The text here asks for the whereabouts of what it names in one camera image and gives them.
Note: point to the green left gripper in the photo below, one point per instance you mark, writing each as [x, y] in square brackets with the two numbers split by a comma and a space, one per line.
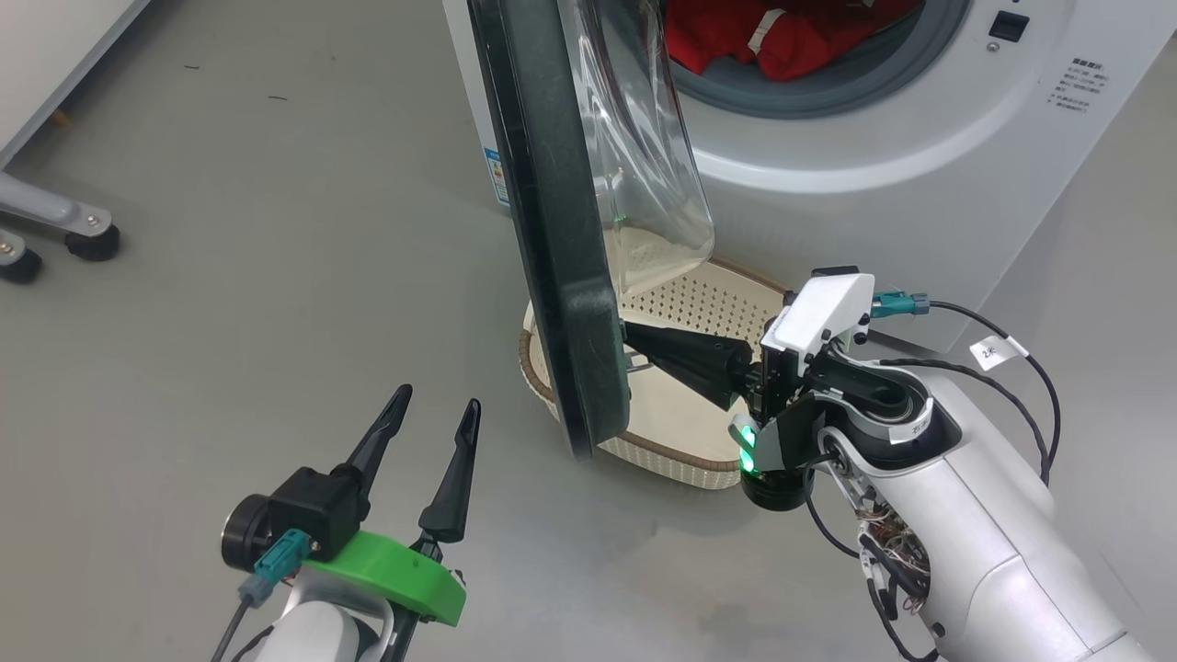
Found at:
[395, 570]

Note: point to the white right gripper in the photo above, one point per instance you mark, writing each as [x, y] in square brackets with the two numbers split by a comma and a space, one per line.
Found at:
[818, 313]

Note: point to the black round glass washer door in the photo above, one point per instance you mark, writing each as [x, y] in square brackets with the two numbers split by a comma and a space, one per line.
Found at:
[552, 230]

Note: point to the red and white garment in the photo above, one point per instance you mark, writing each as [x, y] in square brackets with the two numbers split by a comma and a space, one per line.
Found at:
[800, 37]

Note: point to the cream perforated laundry basket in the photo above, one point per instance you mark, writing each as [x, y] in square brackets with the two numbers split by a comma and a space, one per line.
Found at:
[699, 303]

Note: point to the white front-load washing machine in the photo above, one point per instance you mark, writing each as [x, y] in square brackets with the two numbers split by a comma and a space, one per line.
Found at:
[828, 211]

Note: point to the blue energy label sticker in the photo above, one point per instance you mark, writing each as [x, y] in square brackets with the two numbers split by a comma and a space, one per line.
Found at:
[497, 176]

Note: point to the grey cart leg with caster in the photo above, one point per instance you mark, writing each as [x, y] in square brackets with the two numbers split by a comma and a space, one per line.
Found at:
[55, 210]
[18, 267]

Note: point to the white furniture panel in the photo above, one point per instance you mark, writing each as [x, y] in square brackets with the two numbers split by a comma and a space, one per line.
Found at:
[46, 55]

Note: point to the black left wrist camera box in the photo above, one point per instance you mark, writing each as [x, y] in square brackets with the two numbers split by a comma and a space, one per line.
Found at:
[317, 506]

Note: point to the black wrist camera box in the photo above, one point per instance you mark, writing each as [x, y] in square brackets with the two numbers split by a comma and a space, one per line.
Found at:
[832, 271]
[317, 506]

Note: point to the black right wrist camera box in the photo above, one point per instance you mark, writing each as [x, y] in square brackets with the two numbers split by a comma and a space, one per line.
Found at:
[832, 271]

